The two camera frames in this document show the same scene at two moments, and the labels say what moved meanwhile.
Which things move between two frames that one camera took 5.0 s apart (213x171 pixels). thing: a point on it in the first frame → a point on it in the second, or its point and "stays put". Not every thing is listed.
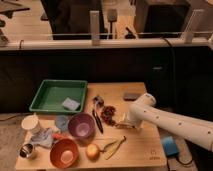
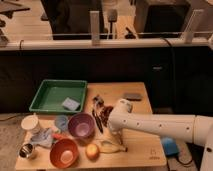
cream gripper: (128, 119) → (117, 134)
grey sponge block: (131, 96) stays put
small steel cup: (26, 150) stays put
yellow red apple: (92, 152) stays put
